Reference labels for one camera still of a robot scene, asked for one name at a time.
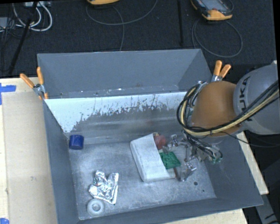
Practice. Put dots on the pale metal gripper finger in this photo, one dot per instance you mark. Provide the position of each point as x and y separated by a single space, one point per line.
174 140
188 170

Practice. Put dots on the red toy food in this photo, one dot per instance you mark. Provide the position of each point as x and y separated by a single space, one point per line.
160 140

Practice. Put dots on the green card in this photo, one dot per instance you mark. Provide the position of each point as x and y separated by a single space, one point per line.
169 160

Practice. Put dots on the white box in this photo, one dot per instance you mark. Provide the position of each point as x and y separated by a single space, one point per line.
146 157

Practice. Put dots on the crumpled silver foil packet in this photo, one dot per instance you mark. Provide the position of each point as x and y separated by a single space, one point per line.
105 188

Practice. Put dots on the grey metal bin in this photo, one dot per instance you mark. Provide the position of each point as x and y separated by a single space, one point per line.
127 69

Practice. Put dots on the blue cup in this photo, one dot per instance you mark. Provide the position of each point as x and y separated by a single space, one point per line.
76 141

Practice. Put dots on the pale wood flat board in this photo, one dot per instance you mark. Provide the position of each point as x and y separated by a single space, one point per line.
25 154

